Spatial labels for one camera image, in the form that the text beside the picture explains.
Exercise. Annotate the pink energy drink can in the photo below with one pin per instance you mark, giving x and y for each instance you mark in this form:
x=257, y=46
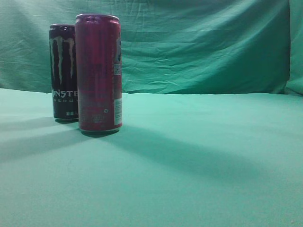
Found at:
x=99, y=72

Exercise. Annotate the green backdrop cloth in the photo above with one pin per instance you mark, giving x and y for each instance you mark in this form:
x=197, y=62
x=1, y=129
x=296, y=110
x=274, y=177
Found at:
x=168, y=46

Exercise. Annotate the black Monster energy can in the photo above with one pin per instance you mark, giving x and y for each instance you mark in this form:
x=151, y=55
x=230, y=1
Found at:
x=63, y=72

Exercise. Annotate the green table cloth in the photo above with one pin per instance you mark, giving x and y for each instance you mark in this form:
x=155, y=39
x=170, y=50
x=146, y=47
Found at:
x=178, y=161

